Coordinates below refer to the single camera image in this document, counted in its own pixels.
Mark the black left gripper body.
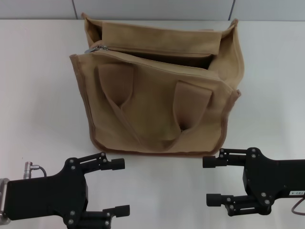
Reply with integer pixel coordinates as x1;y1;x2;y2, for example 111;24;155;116
7;157;89;226

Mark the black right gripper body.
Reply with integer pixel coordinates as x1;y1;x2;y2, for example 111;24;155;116
242;147;305;214

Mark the khaki canvas food bag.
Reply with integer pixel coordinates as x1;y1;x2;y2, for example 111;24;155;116
69;11;246;157

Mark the silver metal zipper pull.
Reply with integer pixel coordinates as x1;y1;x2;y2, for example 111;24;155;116
85;45;109;53

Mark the left gripper silver plug cable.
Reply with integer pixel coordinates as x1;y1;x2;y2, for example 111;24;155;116
22;161;48;179

